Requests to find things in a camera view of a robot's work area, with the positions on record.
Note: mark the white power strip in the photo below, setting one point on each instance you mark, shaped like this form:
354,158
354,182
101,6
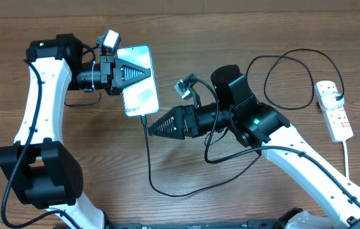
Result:
336,119

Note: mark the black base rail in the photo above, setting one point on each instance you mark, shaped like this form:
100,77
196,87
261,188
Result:
249,224

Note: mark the white USB charger plug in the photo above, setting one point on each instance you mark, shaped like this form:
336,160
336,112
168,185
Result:
330,101

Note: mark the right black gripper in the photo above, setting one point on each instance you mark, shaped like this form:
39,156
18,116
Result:
178,114

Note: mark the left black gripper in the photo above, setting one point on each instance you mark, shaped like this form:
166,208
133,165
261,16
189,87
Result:
119,77

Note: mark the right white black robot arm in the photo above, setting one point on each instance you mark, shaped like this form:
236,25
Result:
262,129

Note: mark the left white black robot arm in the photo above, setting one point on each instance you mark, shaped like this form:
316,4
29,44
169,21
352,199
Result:
39,169

